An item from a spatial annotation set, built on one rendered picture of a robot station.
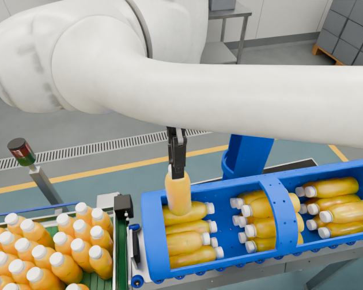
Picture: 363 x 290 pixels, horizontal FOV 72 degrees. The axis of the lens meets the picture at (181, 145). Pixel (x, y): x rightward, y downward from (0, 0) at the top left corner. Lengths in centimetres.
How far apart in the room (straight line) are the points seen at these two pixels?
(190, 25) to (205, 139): 241
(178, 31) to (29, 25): 17
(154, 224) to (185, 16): 58
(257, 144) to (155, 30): 118
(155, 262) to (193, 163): 179
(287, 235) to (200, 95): 74
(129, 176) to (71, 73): 221
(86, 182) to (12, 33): 226
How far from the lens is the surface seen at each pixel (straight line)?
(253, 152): 149
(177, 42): 35
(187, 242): 85
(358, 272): 237
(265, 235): 93
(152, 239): 77
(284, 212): 86
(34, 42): 28
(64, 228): 104
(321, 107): 19
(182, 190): 65
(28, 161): 113
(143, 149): 265
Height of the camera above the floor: 192
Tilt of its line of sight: 46 degrees down
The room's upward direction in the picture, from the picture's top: straight up
